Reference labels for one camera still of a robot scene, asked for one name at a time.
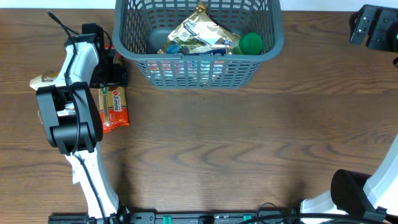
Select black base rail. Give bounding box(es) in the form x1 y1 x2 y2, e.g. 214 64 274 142
48 210 301 224

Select Kleenex tissue multipack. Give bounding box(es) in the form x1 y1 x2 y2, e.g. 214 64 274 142
137 58 232 88

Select gold foil snack bag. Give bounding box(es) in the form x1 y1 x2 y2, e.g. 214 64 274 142
157 2 240 55

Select teal white small sachet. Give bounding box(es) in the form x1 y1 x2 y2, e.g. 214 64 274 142
71 162 80 184

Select white brown nuts bag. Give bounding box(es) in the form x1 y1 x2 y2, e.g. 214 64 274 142
29 70 74 127

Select grey plastic basket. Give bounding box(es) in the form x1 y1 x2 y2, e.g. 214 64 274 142
113 0 284 89

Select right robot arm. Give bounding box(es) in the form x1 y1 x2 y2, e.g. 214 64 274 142
300 62 397 223

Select orange spaghetti packet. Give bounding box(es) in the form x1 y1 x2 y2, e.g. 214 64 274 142
98 45 129 133

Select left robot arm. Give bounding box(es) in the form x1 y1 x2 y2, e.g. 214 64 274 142
36 23 131 223

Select green lid jar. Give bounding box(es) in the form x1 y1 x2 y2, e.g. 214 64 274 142
231 32 264 55

